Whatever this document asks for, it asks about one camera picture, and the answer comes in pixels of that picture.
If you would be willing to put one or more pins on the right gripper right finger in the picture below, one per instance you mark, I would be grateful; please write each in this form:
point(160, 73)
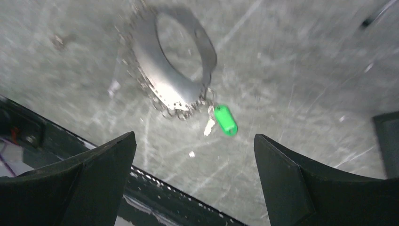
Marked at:
point(300, 191)

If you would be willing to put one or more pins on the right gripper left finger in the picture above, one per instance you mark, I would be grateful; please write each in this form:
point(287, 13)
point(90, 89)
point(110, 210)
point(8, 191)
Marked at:
point(83, 190)

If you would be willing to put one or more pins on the green key tag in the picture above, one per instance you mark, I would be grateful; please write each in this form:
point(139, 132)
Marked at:
point(221, 115)

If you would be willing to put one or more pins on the large metal key ring plate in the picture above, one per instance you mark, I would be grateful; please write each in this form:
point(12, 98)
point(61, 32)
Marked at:
point(170, 54)

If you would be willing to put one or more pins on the black box right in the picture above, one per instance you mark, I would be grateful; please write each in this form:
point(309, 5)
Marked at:
point(387, 131)

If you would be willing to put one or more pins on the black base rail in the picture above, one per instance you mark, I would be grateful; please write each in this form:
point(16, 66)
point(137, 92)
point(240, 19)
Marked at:
point(146, 201)

